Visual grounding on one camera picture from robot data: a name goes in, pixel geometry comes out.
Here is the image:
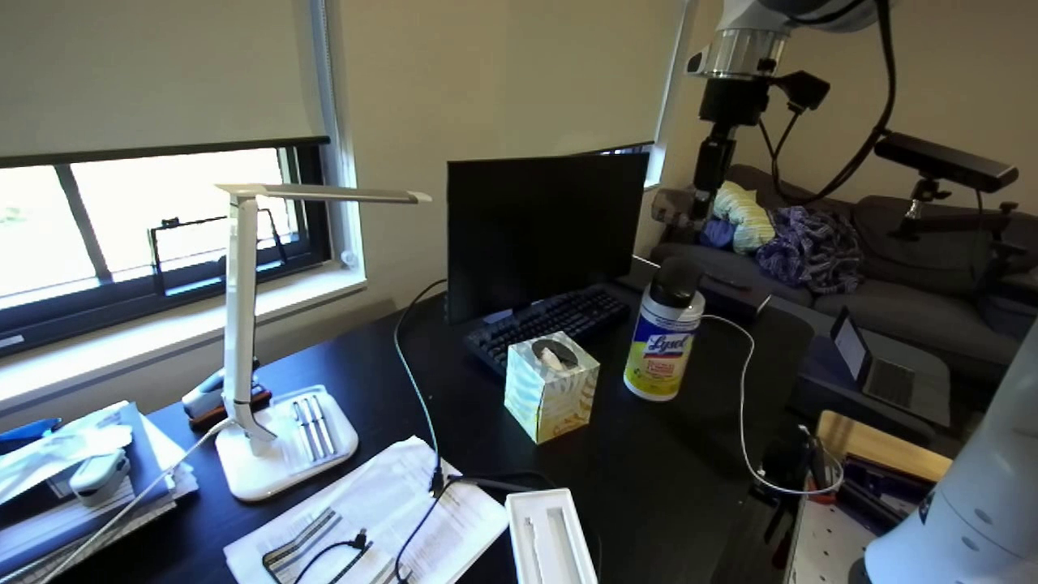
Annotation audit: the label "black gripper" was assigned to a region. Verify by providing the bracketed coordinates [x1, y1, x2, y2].
[690, 75, 776, 206]

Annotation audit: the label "yellow green tissue box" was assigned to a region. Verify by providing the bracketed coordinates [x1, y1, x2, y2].
[499, 331, 604, 449]

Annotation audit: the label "yellow white cloth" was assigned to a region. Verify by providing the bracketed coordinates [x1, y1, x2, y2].
[711, 178, 782, 257]

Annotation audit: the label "purple patterned cloth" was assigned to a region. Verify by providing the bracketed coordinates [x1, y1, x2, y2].
[754, 205, 867, 297]

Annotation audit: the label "black computer monitor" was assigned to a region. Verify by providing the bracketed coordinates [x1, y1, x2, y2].
[446, 142, 657, 376]

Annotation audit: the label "Lysol wipes canister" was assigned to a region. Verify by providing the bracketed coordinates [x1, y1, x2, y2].
[621, 285, 711, 407]

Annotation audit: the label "grey couch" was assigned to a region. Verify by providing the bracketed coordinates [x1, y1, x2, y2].
[647, 158, 1038, 376]

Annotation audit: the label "silver pen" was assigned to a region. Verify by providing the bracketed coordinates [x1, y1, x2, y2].
[294, 396, 326, 463]
[308, 391, 340, 458]

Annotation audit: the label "white desk lamp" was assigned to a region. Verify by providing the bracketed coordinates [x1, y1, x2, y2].
[211, 178, 435, 507]

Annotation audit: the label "black eyeglasses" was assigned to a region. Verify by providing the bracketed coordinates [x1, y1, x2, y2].
[259, 503, 376, 584]

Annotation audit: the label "black grey stapler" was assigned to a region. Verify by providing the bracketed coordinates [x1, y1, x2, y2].
[178, 363, 277, 429]

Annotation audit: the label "beige roller blind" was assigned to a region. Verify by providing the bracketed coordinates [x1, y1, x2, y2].
[0, 0, 332, 161]

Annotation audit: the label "small white device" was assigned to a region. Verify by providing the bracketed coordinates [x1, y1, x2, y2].
[70, 444, 139, 509]

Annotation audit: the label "stack of papers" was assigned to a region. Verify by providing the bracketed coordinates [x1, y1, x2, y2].
[0, 400, 205, 584]

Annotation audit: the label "thin black camera cable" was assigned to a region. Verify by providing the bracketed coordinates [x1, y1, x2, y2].
[754, 106, 810, 200]

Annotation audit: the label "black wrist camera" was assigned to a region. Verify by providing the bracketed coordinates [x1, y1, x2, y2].
[768, 68, 834, 116]

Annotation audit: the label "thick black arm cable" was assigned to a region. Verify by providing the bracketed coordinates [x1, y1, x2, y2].
[806, 0, 907, 206]

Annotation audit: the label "black camera on stand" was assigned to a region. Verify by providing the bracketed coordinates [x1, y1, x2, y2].
[874, 131, 1022, 236]

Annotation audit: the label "white charging cable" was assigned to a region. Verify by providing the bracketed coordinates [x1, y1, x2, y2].
[697, 311, 846, 500]

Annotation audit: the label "grey laptop cable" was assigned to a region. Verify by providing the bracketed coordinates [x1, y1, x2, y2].
[389, 277, 456, 492]

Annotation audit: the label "dark window frame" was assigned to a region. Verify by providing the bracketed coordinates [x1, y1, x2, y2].
[0, 134, 366, 363]

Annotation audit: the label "black window handle bracket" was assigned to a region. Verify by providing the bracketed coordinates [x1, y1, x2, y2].
[145, 206, 296, 303]

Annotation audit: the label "white lamp cable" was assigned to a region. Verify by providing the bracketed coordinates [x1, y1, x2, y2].
[30, 413, 237, 584]

